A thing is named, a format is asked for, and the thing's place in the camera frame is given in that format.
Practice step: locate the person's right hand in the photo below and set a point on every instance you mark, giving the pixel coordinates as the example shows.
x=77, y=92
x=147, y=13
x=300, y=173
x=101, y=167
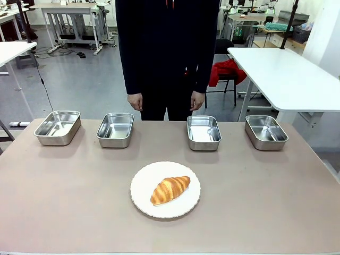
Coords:
x=135, y=102

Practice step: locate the person's left hand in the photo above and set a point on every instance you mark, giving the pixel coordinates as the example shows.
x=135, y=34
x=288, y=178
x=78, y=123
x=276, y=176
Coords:
x=197, y=100

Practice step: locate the stainless steel rectangular container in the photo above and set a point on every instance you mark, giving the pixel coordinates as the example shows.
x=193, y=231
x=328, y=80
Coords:
x=57, y=128
x=115, y=130
x=203, y=133
x=265, y=132

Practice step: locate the red cloth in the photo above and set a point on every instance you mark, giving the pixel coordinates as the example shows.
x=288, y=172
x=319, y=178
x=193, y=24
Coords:
x=225, y=72

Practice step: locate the black chair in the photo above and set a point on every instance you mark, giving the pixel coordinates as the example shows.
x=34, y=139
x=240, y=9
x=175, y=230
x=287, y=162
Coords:
x=225, y=69

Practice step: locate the person in dark clothes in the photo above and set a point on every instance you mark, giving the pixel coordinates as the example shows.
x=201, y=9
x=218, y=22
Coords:
x=167, y=53

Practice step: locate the white scalloped plate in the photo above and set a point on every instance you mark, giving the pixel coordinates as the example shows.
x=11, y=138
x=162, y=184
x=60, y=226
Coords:
x=165, y=189

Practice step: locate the golden brown croissant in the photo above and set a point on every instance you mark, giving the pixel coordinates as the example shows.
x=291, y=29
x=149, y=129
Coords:
x=170, y=189

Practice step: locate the white desk with white legs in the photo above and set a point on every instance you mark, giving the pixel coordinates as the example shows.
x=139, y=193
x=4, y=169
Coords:
x=287, y=77

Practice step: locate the grey metal workbench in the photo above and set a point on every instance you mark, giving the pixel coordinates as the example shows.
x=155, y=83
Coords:
x=74, y=24

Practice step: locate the wooden workbench with clutter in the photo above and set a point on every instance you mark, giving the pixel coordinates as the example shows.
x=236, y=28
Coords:
x=268, y=29

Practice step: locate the black pole stand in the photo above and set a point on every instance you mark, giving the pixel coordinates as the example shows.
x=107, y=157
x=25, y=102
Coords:
x=289, y=24

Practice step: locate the dark storage crate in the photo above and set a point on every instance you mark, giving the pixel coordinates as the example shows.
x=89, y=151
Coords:
x=300, y=34

